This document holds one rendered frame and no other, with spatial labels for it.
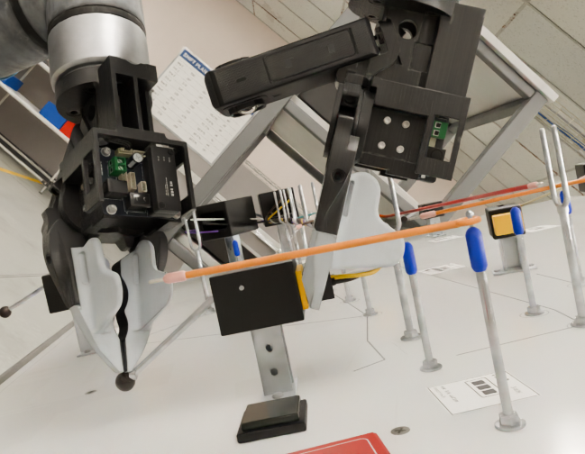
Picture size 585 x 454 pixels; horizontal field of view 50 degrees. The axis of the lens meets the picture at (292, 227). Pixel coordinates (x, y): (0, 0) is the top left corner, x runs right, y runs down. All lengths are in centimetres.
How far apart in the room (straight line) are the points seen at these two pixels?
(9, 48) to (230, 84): 23
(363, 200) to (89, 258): 19
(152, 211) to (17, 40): 20
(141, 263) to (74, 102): 13
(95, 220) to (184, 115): 775
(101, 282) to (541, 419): 28
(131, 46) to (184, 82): 779
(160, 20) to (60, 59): 813
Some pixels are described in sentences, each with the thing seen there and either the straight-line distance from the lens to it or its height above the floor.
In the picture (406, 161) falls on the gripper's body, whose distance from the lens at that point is 41.
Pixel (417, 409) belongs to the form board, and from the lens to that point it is 38.
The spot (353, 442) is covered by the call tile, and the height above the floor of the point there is 112.
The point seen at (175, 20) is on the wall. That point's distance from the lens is 860.
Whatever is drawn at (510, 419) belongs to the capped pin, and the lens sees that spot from 33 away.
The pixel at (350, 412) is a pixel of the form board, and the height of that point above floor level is 112.
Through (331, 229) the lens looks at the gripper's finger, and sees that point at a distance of 39.
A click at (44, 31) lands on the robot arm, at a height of 118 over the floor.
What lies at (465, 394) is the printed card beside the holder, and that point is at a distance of 39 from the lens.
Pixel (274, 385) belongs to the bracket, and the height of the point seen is 109.
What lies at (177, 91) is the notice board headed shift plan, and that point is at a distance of 828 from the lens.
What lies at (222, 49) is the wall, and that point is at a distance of 839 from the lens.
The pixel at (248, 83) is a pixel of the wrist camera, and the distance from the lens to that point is 41.
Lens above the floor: 116
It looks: 3 degrees up
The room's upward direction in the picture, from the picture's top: 40 degrees clockwise
